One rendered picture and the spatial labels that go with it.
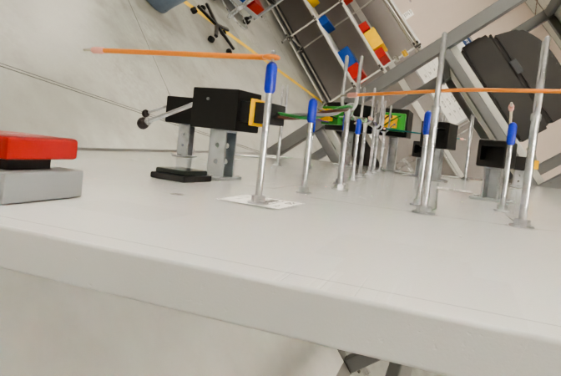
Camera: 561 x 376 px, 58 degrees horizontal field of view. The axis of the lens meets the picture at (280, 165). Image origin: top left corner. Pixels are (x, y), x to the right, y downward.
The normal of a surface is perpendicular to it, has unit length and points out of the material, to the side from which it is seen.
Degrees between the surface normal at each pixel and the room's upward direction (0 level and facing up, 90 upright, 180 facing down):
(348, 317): 90
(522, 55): 90
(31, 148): 37
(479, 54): 90
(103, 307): 0
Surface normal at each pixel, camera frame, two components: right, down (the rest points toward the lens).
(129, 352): 0.81, -0.51
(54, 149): 0.94, 0.11
